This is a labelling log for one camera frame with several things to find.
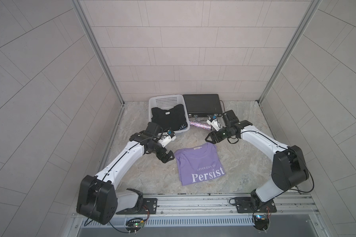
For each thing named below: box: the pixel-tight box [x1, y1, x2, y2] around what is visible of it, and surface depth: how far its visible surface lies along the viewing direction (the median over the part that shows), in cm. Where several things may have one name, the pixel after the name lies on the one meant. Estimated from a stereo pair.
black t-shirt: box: [151, 104, 188, 131], surface depth 102 cm
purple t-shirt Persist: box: [174, 142, 226, 186], surface depth 86 cm
